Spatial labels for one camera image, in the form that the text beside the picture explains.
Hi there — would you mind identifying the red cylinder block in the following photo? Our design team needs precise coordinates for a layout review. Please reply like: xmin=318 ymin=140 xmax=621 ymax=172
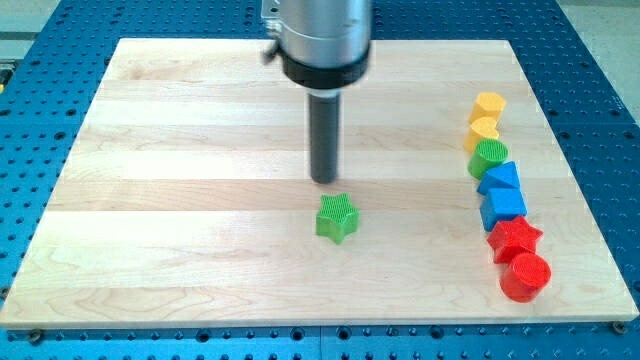
xmin=500 ymin=253 xmax=551 ymax=303

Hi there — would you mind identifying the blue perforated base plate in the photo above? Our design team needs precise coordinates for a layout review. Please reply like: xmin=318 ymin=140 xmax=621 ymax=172
xmin=1 ymin=0 xmax=639 ymax=359

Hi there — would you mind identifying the yellow heart block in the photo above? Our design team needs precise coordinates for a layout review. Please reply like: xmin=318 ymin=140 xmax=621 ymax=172
xmin=463 ymin=117 xmax=500 ymax=153

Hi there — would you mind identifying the blue cube block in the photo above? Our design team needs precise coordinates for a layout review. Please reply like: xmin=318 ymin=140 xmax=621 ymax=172
xmin=480 ymin=188 xmax=528 ymax=232

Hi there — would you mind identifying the yellow hexagon block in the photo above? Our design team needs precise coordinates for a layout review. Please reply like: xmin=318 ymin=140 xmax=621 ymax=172
xmin=468 ymin=92 xmax=507 ymax=123

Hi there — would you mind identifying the green cylinder block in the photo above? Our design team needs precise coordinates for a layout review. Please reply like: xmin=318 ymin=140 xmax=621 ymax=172
xmin=467 ymin=139 xmax=509 ymax=180

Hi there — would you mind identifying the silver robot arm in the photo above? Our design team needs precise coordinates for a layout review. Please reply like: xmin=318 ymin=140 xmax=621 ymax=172
xmin=261 ymin=0 xmax=373 ymax=98

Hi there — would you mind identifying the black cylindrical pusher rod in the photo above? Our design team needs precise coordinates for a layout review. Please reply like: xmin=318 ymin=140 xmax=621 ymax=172
xmin=308 ymin=91 xmax=340 ymax=184

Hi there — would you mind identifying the red star block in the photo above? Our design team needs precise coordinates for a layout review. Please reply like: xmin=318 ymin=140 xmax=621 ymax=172
xmin=487 ymin=215 xmax=543 ymax=264

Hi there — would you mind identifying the blue triangle block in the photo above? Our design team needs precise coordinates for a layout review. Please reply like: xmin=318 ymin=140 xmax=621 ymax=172
xmin=477 ymin=161 xmax=521 ymax=195

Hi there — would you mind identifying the green star block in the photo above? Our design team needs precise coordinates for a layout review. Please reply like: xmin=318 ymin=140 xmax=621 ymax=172
xmin=315 ymin=193 xmax=360 ymax=245

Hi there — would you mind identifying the light wooden board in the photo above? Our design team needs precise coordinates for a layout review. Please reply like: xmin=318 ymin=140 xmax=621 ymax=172
xmin=1 ymin=38 xmax=638 ymax=330

